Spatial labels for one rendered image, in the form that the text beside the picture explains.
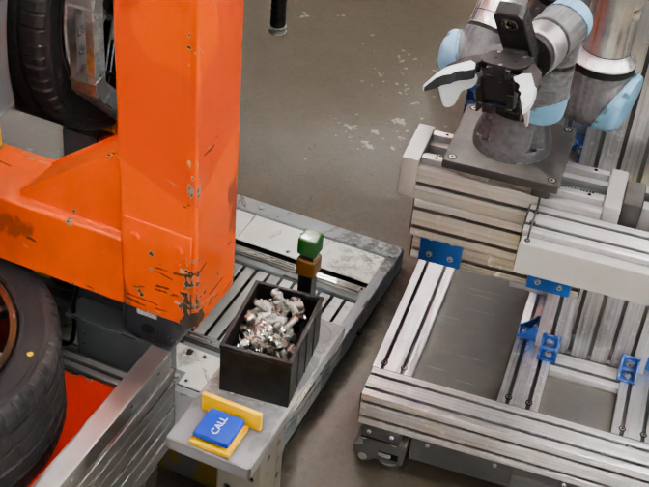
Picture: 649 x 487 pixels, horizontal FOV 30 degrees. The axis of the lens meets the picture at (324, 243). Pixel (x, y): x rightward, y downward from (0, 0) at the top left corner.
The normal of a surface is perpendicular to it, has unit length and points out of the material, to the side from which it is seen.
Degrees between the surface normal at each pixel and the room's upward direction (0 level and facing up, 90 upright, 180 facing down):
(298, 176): 0
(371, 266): 0
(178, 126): 90
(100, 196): 90
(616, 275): 90
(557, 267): 90
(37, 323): 0
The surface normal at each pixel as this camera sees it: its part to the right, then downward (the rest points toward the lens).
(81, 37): 0.91, 0.30
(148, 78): -0.40, 0.54
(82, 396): 0.07, -0.79
